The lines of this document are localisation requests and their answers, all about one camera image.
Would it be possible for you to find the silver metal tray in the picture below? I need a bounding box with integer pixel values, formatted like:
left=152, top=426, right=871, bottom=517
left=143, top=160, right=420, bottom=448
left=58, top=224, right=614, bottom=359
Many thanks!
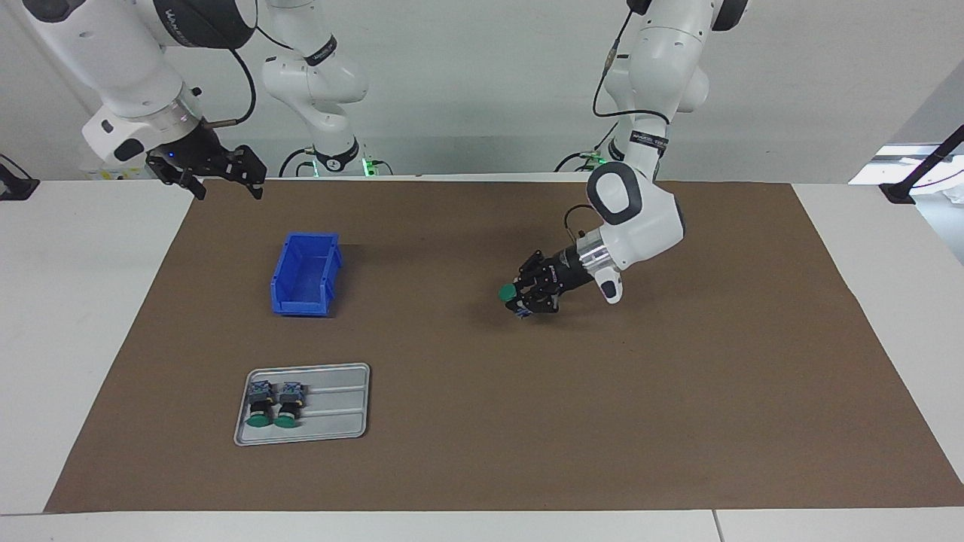
left=233, top=363, right=371, bottom=447

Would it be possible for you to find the black base power cable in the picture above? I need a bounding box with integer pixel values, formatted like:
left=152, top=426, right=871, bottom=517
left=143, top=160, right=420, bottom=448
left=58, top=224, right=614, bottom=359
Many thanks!
left=279, top=147, right=317, bottom=178
left=555, top=124, right=626, bottom=172

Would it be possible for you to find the brown paper table mat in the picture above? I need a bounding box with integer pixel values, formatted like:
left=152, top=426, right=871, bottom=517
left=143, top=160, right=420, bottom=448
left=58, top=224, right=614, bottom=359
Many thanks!
left=44, top=179, right=964, bottom=514

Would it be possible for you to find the white box with yellow labels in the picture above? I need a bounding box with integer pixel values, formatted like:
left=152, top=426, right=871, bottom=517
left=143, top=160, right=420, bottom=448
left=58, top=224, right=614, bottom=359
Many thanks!
left=81, top=164, right=151, bottom=181

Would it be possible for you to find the black clamp stand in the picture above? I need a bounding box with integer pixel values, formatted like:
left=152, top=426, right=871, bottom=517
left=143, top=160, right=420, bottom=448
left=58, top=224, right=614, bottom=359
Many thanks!
left=879, top=124, right=964, bottom=206

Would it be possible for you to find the green push button switch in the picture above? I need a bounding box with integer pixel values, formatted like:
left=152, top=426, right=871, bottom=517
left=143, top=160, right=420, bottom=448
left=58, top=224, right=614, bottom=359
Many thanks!
left=273, top=382, right=304, bottom=430
left=499, top=282, right=530, bottom=319
left=245, top=380, right=276, bottom=430

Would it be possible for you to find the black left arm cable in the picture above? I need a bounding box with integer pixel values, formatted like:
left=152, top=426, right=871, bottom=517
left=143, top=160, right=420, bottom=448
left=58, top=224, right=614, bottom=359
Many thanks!
left=565, top=8, right=671, bottom=236

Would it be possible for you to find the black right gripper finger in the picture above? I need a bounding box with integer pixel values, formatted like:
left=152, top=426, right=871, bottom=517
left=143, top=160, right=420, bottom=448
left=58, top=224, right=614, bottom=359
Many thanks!
left=154, top=169, right=208, bottom=201
left=226, top=145, right=267, bottom=199

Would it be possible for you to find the black desk mount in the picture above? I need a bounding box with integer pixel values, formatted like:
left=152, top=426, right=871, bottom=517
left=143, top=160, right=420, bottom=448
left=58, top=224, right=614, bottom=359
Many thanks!
left=0, top=153, right=40, bottom=202

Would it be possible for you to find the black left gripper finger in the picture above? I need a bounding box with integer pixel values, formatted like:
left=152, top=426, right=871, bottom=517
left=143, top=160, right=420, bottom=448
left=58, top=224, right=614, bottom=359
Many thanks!
left=508, top=286, right=562, bottom=317
left=516, top=251, right=558, bottom=285

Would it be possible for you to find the blue plastic storage bin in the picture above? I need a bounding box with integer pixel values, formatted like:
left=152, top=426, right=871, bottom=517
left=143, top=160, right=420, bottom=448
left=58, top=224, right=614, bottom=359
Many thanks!
left=270, top=232, right=344, bottom=318

